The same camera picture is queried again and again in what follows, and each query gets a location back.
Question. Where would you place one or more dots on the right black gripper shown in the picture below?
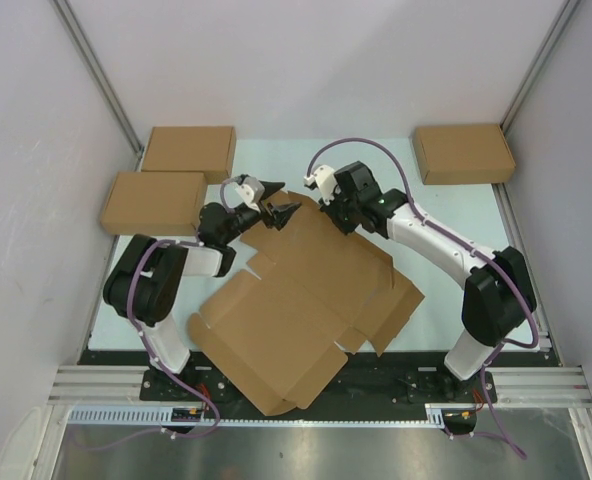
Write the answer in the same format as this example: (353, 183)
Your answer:
(331, 212)

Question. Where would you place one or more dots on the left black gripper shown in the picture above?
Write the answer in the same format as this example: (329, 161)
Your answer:
(279, 214)

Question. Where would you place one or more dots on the cardboard box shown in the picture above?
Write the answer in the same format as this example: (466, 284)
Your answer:
(157, 204)
(283, 327)
(208, 150)
(462, 154)

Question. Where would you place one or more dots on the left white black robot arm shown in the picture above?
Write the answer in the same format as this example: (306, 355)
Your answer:
(143, 285)

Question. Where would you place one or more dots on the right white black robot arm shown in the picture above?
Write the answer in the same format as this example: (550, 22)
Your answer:
(498, 293)

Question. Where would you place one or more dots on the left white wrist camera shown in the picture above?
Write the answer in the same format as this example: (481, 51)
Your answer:
(250, 190)

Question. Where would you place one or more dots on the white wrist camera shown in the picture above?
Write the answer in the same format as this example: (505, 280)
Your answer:
(323, 180)
(250, 190)

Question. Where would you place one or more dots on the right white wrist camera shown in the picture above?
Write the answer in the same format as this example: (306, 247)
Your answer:
(323, 180)

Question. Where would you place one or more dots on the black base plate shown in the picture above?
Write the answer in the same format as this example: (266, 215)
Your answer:
(416, 377)

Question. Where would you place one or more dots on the left aluminium corner post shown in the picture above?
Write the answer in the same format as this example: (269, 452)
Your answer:
(87, 53)

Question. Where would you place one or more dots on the aluminium corner post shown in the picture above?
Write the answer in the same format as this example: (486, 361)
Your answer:
(537, 66)
(87, 53)

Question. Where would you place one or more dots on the right aluminium corner post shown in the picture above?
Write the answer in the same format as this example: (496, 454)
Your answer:
(537, 66)

